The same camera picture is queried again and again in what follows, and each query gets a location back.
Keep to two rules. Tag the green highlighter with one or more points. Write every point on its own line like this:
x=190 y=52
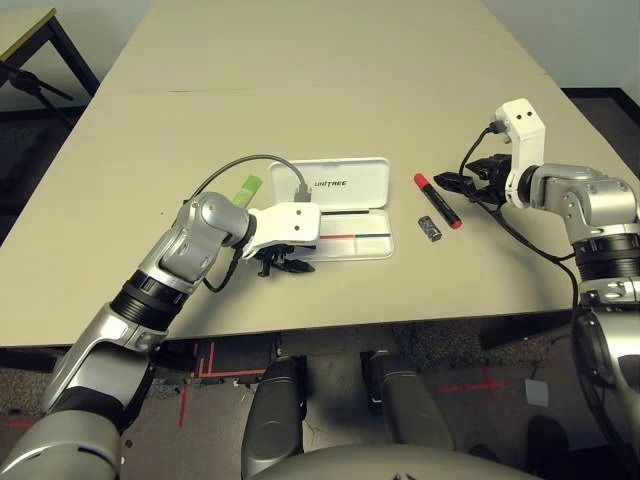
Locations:
x=248 y=190

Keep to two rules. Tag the grey robot right leg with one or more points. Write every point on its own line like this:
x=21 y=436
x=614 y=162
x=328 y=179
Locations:
x=415 y=410

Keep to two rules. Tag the grey robot leg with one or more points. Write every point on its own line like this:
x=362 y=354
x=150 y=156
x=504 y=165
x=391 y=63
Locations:
x=415 y=410
x=275 y=410

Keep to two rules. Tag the grey robot torso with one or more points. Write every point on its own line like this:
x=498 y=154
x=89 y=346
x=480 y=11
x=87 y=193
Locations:
x=390 y=465

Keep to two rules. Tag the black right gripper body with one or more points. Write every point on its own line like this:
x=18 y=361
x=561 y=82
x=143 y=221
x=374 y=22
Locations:
x=492 y=175

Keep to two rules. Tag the small dark patterned eraser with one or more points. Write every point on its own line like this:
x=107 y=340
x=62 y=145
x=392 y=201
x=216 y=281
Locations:
x=430 y=228

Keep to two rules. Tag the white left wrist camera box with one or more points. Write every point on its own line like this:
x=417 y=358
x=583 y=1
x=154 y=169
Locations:
x=290 y=222

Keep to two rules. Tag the wood-topped dark-framed side table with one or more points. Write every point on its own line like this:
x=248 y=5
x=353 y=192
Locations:
x=27 y=32

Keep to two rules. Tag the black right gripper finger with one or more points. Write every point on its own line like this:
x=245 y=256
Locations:
x=487 y=203
x=455 y=181

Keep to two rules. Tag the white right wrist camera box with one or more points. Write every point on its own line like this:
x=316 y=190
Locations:
x=522 y=125

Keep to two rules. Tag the grey robot left leg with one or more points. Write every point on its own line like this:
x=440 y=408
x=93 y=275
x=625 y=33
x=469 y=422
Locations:
x=275 y=410

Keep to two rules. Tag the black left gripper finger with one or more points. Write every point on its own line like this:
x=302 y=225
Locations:
x=300 y=266
x=265 y=265

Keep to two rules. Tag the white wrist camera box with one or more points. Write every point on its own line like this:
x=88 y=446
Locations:
x=522 y=125
x=290 y=222

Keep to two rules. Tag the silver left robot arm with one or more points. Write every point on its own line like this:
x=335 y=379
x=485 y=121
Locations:
x=195 y=235

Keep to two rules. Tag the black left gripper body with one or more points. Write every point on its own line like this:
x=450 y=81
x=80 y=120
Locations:
x=280 y=253

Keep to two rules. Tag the grey square plate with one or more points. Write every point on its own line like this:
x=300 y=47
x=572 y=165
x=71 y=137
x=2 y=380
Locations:
x=536 y=392

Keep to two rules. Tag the black rounded object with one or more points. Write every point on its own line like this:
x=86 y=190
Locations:
x=547 y=437

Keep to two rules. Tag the white plastic pencil case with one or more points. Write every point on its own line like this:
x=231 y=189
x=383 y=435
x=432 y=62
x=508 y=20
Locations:
x=350 y=192

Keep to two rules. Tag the red and black marker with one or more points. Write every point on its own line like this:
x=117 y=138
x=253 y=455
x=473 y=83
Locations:
x=437 y=200

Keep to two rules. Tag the black tripod stand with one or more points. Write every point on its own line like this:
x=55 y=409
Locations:
x=25 y=79

